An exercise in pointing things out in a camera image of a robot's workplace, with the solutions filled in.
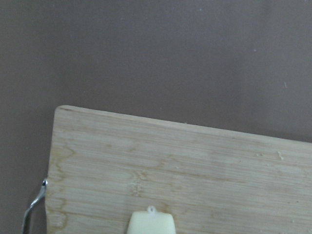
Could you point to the wooden cutting board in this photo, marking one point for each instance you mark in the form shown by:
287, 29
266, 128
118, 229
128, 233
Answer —
103, 166

